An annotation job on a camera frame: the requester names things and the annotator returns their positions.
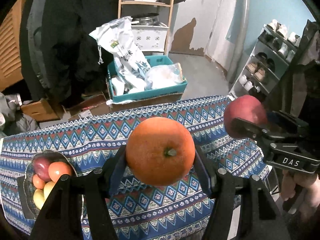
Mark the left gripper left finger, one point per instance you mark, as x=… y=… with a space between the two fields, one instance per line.
x=101 y=184

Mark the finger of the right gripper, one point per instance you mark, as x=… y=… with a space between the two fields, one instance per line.
x=240 y=129

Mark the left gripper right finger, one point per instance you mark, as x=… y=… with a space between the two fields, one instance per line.
x=219 y=185

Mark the small tangerine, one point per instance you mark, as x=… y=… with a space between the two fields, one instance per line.
x=57 y=169

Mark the small orange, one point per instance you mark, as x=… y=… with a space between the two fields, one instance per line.
x=38 y=182

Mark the dark red apple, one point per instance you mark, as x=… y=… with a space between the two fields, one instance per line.
x=41 y=166

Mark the yellow apple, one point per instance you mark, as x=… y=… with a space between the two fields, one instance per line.
x=38 y=198
x=48 y=188

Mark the large orange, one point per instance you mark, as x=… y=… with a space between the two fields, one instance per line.
x=160 y=151

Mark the person's right hand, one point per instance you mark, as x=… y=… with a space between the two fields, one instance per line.
x=310 y=191

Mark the blue patterned tablecloth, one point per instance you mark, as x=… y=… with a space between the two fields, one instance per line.
x=159 y=195

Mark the dark glass bowl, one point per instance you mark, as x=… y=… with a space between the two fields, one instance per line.
x=31 y=211

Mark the cardboard box on floor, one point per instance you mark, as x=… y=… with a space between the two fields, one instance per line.
x=92 y=105

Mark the grey shoe rack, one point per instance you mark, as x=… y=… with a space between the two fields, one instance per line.
x=269 y=59

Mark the wooden drawer box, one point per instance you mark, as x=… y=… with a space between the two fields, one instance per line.
x=41 y=111

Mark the clear plastic bag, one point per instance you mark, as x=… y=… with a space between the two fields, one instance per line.
x=164 y=76

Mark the pile of grey clothes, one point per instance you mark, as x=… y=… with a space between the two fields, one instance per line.
x=13 y=120

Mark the teal plastic crate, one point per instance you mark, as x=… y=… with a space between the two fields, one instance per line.
x=121 y=93

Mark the black hanging coat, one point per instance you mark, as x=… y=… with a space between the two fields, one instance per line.
x=59 y=58

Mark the white patterned storage box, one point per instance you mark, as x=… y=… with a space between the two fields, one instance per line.
x=150 y=37

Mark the steel pot on box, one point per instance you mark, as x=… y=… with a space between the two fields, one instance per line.
x=151 y=18

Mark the wooden louvered wardrobe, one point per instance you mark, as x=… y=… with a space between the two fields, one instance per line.
x=10 y=62

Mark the white rice bag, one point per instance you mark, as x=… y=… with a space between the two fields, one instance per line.
x=117 y=38

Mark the wooden shelf rack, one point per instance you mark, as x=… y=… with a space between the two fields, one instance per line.
x=163 y=7

